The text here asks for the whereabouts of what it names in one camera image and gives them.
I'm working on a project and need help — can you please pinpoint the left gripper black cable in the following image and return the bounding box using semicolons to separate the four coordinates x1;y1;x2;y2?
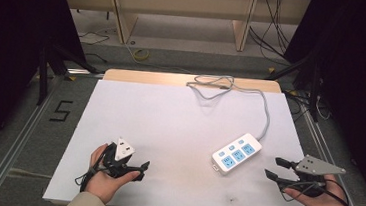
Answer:
73;142;110;195

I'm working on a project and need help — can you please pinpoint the black curtain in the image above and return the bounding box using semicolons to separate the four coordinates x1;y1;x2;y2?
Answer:
270;0;366;206
0;0;93;183

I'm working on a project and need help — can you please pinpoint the black metal stand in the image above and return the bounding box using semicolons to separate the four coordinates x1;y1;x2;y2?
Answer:
34;34;108;112
261;49;326;123

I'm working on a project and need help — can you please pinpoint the light wooden desk frame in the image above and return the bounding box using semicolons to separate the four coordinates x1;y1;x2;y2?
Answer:
55;0;312;62

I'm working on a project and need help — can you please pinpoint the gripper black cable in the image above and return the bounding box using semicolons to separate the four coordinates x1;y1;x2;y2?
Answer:
73;142;110;195
277;174;353;206

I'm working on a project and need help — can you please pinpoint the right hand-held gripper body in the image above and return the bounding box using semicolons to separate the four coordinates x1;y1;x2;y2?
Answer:
291;153;348;201

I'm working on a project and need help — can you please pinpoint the aluminium floor rail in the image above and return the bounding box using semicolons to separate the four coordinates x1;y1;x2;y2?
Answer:
292;101;366;206
0;69;66;206

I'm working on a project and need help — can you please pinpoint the white power strip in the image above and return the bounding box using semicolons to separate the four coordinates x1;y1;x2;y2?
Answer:
210;129;265;179

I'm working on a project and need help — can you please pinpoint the grey power strip cable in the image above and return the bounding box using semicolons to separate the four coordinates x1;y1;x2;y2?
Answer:
181;71;274;143

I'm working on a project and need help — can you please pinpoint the yellow cable coil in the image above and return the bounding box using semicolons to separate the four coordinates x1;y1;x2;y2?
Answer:
131;46;152;63

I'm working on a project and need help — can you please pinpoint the white table cover sheet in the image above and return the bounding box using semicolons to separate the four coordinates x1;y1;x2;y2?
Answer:
42;73;330;206

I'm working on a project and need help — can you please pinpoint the thin black floor cable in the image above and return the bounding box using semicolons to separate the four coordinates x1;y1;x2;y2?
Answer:
76;29;112;48

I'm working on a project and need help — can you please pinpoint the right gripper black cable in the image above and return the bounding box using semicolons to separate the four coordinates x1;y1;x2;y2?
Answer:
277;174;353;206

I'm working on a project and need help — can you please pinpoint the bundle of black cables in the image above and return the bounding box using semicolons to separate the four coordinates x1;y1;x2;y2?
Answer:
245;0;298;66

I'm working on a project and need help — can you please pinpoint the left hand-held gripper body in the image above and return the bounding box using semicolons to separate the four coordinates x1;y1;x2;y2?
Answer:
100;135;139;181

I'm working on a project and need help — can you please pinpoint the person's left hand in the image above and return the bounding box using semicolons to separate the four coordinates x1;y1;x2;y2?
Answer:
85;141;143;206

